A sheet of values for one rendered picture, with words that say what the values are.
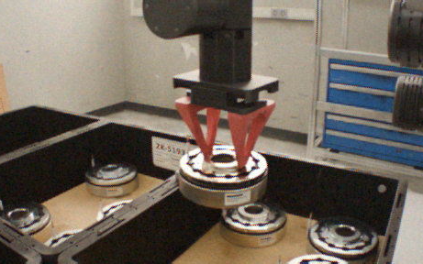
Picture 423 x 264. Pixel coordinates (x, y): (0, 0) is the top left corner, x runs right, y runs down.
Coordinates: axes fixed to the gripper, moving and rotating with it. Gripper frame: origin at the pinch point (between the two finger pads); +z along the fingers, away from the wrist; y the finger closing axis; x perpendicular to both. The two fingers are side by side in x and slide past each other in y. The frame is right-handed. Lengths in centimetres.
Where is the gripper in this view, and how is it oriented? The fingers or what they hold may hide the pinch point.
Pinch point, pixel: (225, 154)
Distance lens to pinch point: 45.9
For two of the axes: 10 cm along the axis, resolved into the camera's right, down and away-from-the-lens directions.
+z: 0.1, 9.4, 3.5
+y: 7.9, 2.1, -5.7
